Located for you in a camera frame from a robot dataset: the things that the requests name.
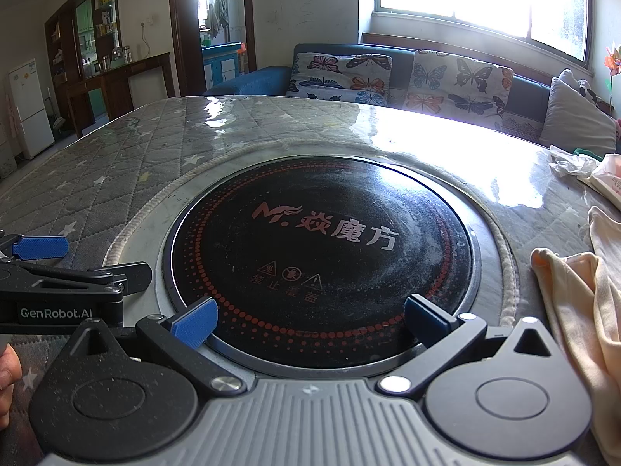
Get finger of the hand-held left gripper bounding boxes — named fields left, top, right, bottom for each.
left=0, top=261, right=153, bottom=297
left=0, top=233, right=69, bottom=266

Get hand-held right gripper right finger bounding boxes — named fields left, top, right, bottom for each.
left=378, top=294, right=564, bottom=395

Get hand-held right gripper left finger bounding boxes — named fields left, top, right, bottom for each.
left=62, top=296, right=248, bottom=397

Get peach garment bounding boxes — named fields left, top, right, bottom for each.
left=531, top=206, right=621, bottom=466

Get hanging grey clothes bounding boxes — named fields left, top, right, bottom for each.
left=206, top=0, right=232, bottom=40

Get person's left hand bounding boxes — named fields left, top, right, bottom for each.
left=0, top=347, right=23, bottom=430

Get grey star quilted table cover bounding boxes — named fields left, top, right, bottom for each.
left=0, top=94, right=621, bottom=466

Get pink hanging cloth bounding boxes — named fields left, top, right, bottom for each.
left=4, top=91, right=21, bottom=143

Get white refrigerator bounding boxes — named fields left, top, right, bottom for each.
left=7, top=58, right=56, bottom=160

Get round black induction cooktop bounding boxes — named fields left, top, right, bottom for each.
left=162, top=158, right=482, bottom=368

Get dark wooden sideboard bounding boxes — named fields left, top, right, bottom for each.
left=65, top=53, right=176, bottom=139

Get tall wooden display cabinet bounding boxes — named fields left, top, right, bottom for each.
left=45, top=0, right=122, bottom=137

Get white plastic bag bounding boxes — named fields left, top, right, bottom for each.
left=548, top=146, right=602, bottom=178

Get blue sofa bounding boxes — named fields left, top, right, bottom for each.
left=203, top=43, right=621, bottom=157

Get blue and white cabinet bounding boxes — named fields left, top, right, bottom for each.
left=201, top=41, right=243, bottom=89

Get pink packet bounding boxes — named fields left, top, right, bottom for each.
left=577, top=153, right=621, bottom=201

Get butterfly print cushion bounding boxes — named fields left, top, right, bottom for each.
left=405, top=50, right=514, bottom=133
left=286, top=53, right=393, bottom=107

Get grey pillow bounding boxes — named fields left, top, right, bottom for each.
left=539, top=77, right=618, bottom=157

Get white pillow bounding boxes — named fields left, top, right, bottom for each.
left=558, top=69, right=611, bottom=105

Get colourful pinwheel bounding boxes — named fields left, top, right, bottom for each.
left=602, top=46, right=621, bottom=79

